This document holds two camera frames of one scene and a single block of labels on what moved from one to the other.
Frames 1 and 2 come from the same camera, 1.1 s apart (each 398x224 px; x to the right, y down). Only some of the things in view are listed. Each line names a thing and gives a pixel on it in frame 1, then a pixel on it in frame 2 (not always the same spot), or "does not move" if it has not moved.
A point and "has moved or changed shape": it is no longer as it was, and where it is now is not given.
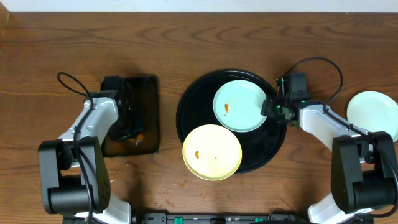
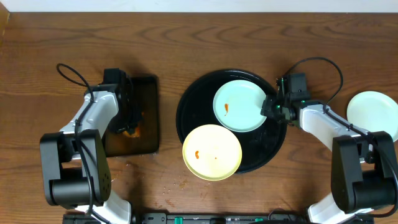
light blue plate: (237, 106) does not move
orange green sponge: (138, 139) has moved or changed shape
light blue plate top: (372, 111) does not move
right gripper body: (274, 108) does not move
